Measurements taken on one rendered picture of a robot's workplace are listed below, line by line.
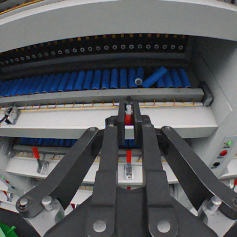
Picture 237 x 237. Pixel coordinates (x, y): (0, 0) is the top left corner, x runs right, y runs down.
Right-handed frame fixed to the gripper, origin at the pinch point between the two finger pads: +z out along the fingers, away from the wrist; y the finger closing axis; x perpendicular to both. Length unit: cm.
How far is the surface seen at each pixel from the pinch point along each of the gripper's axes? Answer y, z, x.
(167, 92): 7.8, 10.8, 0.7
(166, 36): 9.1, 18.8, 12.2
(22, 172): -34.7, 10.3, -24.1
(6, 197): -74, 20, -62
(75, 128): -10.2, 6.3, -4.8
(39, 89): -21.0, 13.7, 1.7
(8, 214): -97, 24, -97
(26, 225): -77, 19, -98
